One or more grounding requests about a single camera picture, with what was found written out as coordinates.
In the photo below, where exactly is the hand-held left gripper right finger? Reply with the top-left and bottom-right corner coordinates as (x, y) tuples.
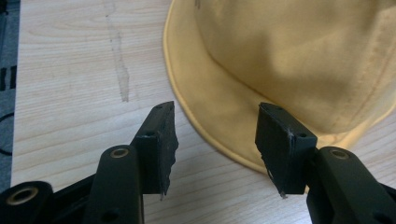
(254, 102), (396, 224)

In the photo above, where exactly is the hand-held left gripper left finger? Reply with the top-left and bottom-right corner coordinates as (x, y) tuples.
(82, 100), (179, 224)

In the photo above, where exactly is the yellow bucket hat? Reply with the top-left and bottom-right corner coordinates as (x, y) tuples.
(163, 0), (396, 175)

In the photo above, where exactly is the black cable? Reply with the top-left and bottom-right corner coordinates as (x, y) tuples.
(0, 111), (15, 157)

